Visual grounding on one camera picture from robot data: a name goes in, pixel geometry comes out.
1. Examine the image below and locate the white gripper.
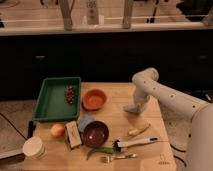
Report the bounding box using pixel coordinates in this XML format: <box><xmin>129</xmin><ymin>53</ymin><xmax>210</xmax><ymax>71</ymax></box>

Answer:
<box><xmin>133</xmin><ymin>88</ymin><xmax>150</xmax><ymax>107</ymax></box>

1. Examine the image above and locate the silver fork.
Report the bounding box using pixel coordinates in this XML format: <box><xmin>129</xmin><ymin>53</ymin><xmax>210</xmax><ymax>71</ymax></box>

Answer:
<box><xmin>100</xmin><ymin>153</ymin><xmax>138</xmax><ymax>164</ymax></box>

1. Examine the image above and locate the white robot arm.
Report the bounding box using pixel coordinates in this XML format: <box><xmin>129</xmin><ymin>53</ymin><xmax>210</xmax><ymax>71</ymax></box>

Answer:
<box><xmin>132</xmin><ymin>68</ymin><xmax>213</xmax><ymax>171</ymax></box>

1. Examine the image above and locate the dark purple bowl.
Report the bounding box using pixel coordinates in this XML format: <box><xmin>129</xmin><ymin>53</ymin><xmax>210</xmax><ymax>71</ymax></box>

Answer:
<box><xmin>83</xmin><ymin>121</ymin><xmax>109</xmax><ymax>148</ymax></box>

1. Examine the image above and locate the orange bowl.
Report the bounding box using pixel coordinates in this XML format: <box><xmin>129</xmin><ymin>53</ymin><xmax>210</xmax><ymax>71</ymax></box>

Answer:
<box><xmin>82</xmin><ymin>89</ymin><xmax>107</xmax><ymax>110</ymax></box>

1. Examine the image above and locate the black cable floor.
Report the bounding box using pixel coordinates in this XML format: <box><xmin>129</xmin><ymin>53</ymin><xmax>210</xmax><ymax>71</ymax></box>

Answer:
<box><xmin>170</xmin><ymin>143</ymin><xmax>188</xmax><ymax>168</ymax></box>
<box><xmin>0</xmin><ymin>112</ymin><xmax>29</xmax><ymax>141</ymax></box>

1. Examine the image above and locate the green plastic tray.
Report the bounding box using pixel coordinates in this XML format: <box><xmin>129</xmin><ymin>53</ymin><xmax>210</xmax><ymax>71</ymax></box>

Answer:
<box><xmin>33</xmin><ymin>77</ymin><xmax>81</xmax><ymax>122</ymax></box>

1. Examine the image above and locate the green chili pepper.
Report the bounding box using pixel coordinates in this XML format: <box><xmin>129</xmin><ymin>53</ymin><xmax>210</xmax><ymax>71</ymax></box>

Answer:
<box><xmin>86</xmin><ymin>147</ymin><xmax>115</xmax><ymax>160</ymax></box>

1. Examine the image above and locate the light blue cup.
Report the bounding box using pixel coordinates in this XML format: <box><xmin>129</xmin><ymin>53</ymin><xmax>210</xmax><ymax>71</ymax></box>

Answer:
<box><xmin>78</xmin><ymin>115</ymin><xmax>94</xmax><ymax>133</ymax></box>

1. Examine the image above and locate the right wooden post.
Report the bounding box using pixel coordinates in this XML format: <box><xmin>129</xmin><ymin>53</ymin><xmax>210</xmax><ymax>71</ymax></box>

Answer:
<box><xmin>122</xmin><ymin>0</ymin><xmax>133</xmax><ymax>29</ymax></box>

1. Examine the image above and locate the black cable right floor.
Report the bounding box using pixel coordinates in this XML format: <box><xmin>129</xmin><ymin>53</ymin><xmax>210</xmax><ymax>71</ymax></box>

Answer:
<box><xmin>170</xmin><ymin>143</ymin><xmax>188</xmax><ymax>168</ymax></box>

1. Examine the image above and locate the left wooden post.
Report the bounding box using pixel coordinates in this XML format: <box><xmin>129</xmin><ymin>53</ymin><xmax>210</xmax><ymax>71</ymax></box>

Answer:
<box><xmin>59</xmin><ymin>0</ymin><xmax>72</xmax><ymax>30</ymax></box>

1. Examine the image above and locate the dark red grape bunch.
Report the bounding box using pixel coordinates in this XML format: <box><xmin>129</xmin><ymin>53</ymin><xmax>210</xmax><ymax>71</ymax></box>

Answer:
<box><xmin>65</xmin><ymin>85</ymin><xmax>75</xmax><ymax>104</ymax></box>

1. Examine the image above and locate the blue-grey towel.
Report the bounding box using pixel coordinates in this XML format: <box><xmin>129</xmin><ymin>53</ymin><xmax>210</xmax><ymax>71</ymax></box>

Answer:
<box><xmin>123</xmin><ymin>104</ymin><xmax>144</xmax><ymax>114</ymax></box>

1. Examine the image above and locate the black cable left floor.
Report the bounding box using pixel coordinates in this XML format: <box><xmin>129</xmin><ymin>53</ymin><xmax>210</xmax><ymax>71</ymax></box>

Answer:
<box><xmin>0</xmin><ymin>112</ymin><xmax>29</xmax><ymax>141</ymax></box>

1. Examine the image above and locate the white remote on shelf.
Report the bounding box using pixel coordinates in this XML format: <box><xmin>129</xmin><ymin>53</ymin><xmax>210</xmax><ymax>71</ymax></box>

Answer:
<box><xmin>86</xmin><ymin>0</ymin><xmax>99</xmax><ymax>25</ymax></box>

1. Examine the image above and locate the orange peach fruit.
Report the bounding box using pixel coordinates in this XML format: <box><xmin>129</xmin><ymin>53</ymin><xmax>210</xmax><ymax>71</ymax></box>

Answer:
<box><xmin>50</xmin><ymin>124</ymin><xmax>65</xmax><ymax>138</ymax></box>

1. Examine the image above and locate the tan rectangular sponge block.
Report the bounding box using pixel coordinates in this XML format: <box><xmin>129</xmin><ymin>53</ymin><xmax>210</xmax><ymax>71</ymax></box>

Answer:
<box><xmin>66</xmin><ymin>121</ymin><xmax>82</xmax><ymax>148</ymax></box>

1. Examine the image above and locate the yellow banana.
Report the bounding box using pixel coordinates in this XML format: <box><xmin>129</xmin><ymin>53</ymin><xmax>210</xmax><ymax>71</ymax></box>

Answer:
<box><xmin>128</xmin><ymin>123</ymin><xmax>150</xmax><ymax>136</ymax></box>

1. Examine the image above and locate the wooden post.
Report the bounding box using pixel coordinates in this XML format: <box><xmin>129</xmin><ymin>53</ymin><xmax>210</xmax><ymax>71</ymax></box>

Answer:
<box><xmin>59</xmin><ymin>0</ymin><xmax>72</xmax><ymax>30</ymax></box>
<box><xmin>122</xmin><ymin>0</ymin><xmax>133</xmax><ymax>29</ymax></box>

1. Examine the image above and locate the white round container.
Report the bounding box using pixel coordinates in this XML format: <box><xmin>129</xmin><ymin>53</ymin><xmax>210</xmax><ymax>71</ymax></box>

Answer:
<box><xmin>22</xmin><ymin>136</ymin><xmax>45</xmax><ymax>158</ymax></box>

